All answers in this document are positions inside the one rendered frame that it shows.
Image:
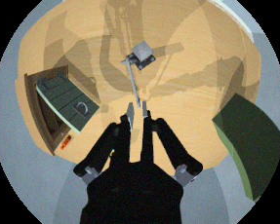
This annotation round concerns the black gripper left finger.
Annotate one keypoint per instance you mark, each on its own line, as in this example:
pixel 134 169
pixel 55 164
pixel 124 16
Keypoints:
pixel 92 165

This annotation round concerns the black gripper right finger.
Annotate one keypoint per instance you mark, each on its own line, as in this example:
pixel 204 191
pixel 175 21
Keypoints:
pixel 187 168

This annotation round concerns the orange spirit level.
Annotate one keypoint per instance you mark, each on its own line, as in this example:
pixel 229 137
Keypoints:
pixel 65 142

